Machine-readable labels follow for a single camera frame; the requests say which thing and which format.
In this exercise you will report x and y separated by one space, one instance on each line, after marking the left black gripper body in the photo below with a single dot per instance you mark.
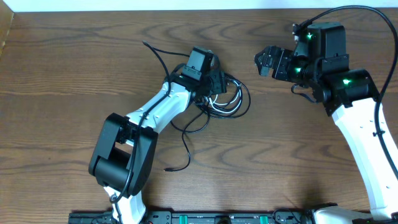
218 86

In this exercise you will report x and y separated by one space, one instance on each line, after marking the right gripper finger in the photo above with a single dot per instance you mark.
267 55
264 67

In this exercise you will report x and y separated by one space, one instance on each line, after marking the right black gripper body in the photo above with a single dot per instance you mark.
298 71

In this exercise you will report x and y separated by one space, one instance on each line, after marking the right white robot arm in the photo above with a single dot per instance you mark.
320 62

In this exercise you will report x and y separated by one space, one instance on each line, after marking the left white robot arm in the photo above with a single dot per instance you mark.
122 159

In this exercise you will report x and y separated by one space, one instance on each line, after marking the cardboard panel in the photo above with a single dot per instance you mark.
6 18

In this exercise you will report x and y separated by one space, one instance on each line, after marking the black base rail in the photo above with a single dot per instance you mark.
165 217

